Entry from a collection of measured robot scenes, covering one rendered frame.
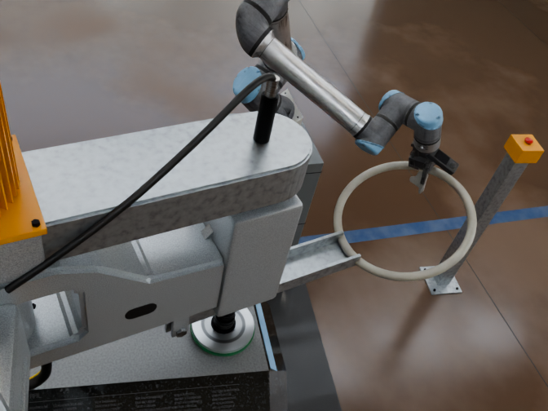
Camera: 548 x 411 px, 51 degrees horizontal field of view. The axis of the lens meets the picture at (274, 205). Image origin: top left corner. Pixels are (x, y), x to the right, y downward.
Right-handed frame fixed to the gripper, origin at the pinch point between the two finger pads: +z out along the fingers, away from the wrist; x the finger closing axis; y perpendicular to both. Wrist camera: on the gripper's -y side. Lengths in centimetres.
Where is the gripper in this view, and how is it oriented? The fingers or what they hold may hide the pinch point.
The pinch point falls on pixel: (430, 179)
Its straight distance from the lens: 224.4
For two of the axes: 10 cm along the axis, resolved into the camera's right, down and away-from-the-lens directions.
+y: -8.3, -3.6, 4.2
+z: 1.7, 5.4, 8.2
